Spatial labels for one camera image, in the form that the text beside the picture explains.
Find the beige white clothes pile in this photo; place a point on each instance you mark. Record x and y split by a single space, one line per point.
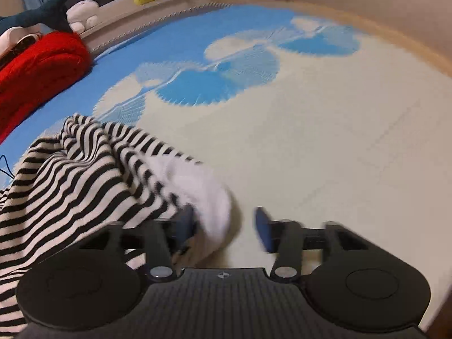
14 40

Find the black white striped shirt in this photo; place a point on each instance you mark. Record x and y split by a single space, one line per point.
81 183

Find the dark blue shark plush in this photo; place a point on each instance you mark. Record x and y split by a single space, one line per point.
42 12

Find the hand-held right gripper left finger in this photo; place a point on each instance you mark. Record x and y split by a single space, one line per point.
185 226

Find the white plush toy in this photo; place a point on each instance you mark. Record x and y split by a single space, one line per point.
83 12

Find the blue cloud print blanket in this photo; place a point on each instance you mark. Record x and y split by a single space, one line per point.
317 130

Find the red folded cloth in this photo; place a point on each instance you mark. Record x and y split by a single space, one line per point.
39 74

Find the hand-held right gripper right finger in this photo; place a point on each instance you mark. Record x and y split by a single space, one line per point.
263 227

